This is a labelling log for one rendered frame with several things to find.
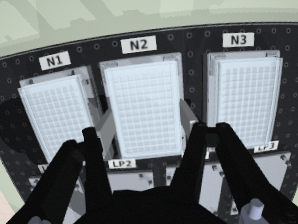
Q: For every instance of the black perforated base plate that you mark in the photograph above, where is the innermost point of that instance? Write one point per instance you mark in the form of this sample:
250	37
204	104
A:
20	152

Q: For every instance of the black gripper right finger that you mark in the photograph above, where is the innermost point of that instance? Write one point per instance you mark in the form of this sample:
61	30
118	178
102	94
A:
257	201

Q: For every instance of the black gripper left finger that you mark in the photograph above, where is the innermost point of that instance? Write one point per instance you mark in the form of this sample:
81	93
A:
49	200

